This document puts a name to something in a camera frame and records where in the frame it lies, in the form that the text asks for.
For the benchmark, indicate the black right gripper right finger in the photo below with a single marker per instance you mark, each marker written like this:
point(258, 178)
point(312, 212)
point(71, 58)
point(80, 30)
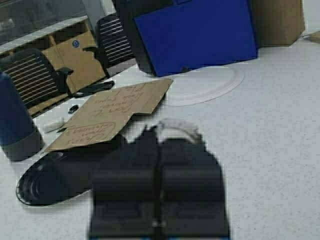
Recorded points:
point(193, 191)

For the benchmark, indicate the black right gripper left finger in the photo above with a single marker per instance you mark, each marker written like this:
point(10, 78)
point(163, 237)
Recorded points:
point(123, 191)

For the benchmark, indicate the dark patterned cloth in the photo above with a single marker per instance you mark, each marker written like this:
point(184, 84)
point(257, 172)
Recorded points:
point(171, 129)

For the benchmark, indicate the cardboard box under desk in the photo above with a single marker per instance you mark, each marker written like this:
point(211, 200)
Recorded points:
point(65, 48)

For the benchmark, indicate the black plastic plate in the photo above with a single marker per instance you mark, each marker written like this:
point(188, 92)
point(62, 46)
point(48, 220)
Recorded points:
point(64, 174)

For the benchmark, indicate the brown cardboard sign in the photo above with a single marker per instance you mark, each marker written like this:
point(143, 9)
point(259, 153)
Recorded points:
point(106, 113)

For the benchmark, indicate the white small object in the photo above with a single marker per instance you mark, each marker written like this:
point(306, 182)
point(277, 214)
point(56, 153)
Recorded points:
point(55, 125)

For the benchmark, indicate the small black clip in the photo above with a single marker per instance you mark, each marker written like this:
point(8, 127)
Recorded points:
point(73, 109)

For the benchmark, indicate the white paper plate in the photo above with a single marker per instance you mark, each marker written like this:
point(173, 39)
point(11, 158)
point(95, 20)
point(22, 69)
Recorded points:
point(202, 85)

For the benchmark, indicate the blue water bottle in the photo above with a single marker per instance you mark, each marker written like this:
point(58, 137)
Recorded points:
point(20, 138)

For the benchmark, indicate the near black office chair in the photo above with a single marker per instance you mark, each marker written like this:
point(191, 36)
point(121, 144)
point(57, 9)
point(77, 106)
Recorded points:
point(34, 76)

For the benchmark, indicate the black office chair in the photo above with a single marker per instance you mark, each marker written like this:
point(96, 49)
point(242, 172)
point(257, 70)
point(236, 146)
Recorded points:
point(113, 46)
point(34, 76)

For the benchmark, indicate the far black office chair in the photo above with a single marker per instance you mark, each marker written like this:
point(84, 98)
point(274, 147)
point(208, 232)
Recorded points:
point(113, 46)

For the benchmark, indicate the blue box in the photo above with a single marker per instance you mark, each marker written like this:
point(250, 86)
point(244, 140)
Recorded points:
point(169, 37)

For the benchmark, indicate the brown cardboard box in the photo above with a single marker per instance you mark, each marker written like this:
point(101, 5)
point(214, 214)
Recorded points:
point(277, 22)

